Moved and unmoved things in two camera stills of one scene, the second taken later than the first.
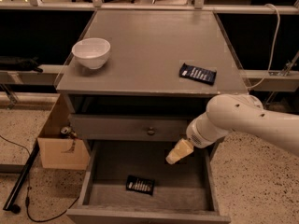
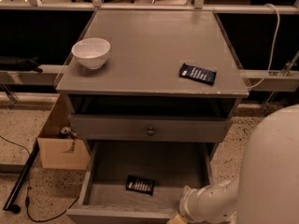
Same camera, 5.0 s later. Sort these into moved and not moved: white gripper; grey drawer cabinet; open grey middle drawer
Moved: white gripper
Not moved: open grey middle drawer; grey drawer cabinet
